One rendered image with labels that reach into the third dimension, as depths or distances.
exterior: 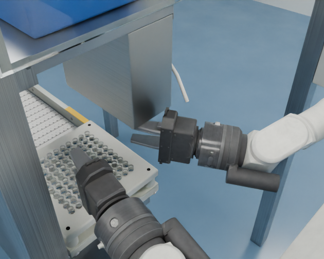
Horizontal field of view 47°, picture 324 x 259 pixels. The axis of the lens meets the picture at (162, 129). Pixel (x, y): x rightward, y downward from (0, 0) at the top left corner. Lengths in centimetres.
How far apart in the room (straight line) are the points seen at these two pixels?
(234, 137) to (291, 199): 150
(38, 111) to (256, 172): 68
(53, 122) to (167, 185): 115
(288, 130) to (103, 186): 35
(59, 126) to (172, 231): 60
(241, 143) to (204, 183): 145
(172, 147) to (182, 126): 5
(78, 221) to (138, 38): 37
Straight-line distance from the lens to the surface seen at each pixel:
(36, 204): 56
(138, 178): 82
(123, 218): 56
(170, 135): 70
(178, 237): 57
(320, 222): 47
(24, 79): 52
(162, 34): 67
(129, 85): 66
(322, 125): 78
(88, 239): 80
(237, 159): 71
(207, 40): 350
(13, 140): 48
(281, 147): 70
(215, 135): 70
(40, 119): 112
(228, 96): 280
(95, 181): 60
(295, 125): 73
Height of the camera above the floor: 162
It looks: 41 degrees down
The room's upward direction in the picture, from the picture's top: straight up
